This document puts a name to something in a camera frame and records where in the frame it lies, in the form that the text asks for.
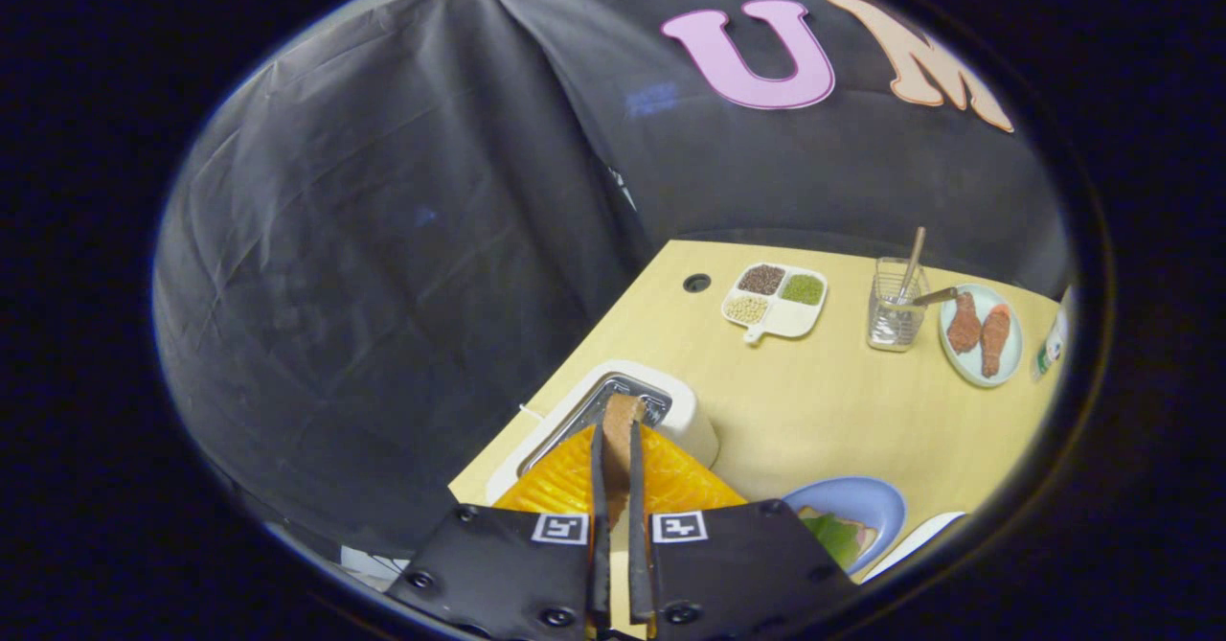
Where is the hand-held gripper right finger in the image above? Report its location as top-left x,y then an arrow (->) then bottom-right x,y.
629,421 -> 858,641

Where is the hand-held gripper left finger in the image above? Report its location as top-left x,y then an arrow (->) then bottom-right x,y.
388,423 -> 614,641

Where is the toast bread slice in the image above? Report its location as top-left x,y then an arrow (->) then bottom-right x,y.
602,394 -> 648,565

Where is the green lettuce leaf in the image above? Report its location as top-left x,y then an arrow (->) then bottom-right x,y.
803,514 -> 863,570

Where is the white toaster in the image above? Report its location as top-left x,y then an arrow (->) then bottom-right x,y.
486,360 -> 719,506

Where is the white bread slice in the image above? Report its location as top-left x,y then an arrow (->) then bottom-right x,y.
797,505 -> 879,548

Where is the blue plate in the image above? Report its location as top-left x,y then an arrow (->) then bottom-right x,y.
783,476 -> 907,577

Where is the white divided condiment tray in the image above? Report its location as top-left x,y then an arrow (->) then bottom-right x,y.
720,263 -> 829,346

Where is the white plate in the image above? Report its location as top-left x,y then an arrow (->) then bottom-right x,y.
862,512 -> 966,584

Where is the pale green plate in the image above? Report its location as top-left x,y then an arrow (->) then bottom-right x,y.
938,283 -> 1024,389

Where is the black backdrop cloth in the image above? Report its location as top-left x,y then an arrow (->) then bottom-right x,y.
153,0 -> 1069,565

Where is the brown wooden utensil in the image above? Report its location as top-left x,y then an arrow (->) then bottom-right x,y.
886,286 -> 959,311

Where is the brown meat patty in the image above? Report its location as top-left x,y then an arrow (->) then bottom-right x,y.
946,292 -> 984,355
979,304 -> 1012,378

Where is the light wooden utensil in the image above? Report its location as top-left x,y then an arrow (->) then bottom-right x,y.
898,227 -> 927,305

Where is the clear plastic water bottle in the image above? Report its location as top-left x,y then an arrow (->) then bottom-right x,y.
1030,286 -> 1072,383

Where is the metal wire utensil basket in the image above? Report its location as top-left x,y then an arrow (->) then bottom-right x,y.
867,257 -> 930,353

